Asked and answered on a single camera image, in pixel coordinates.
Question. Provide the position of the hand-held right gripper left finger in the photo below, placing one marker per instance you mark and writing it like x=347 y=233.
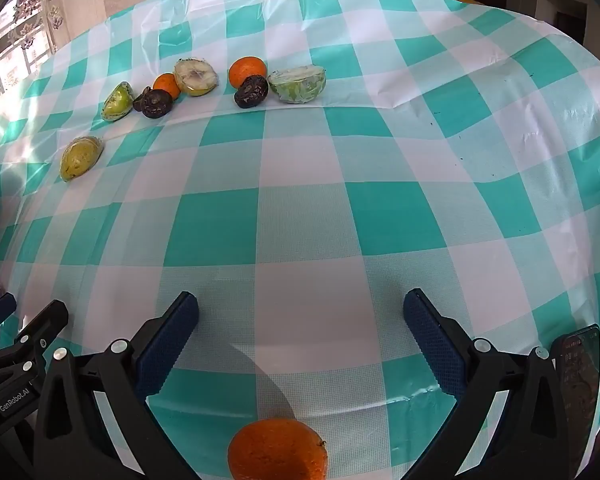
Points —
x=167 y=342

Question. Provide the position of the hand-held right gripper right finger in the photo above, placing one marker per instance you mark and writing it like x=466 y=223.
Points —
x=432 y=340

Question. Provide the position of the green fruit wedge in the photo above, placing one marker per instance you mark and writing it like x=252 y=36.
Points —
x=117 y=103

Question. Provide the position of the beige apple half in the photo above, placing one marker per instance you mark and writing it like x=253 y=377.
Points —
x=196 y=76

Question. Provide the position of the large orange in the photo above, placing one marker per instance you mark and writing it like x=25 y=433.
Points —
x=277 y=452

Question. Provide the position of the black smartphone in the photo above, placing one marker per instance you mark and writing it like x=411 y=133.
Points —
x=580 y=390

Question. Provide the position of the teal checked tablecloth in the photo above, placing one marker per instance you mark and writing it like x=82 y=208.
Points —
x=330 y=210

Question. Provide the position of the wrapped yellow-green fruit half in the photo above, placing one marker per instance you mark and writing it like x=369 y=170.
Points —
x=81 y=158

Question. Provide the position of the dark brown wrinkled fruit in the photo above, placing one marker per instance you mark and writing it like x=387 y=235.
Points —
x=251 y=92
x=156 y=105

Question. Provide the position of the small orange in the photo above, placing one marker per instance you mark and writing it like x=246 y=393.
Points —
x=165 y=83

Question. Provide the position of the floral lace window curtain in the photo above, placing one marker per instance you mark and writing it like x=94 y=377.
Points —
x=15 y=45

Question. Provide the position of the medium orange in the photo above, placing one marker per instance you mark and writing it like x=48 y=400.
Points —
x=246 y=70

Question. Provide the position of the wrapped green cabbage half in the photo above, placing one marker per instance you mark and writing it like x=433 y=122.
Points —
x=297 y=85

